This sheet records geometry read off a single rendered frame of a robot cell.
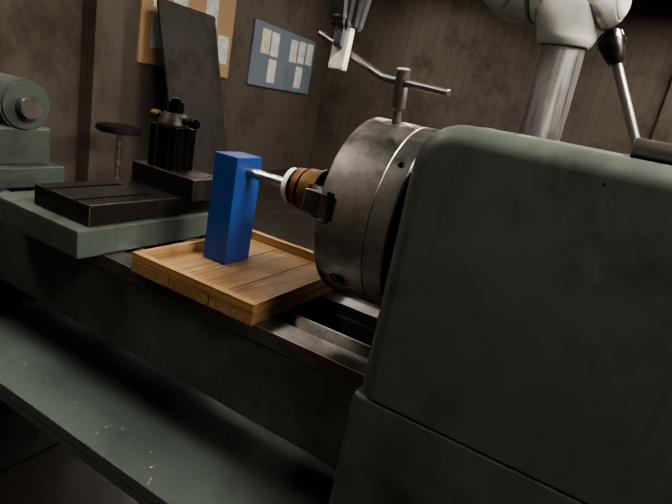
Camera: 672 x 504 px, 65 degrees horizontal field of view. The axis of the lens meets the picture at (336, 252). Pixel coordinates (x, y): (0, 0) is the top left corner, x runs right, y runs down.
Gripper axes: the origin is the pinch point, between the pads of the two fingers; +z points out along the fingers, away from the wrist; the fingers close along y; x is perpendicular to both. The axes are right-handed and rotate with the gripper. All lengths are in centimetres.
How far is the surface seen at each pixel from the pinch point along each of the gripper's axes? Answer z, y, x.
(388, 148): 14.3, 8.8, 16.6
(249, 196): 30.5, -3.8, -16.9
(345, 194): 22.1, 13.2, 13.4
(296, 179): 23.7, 1.1, -3.3
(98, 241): 45, 15, -37
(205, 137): 56, -334, -336
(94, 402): 80, 14, -35
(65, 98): 41, -199, -368
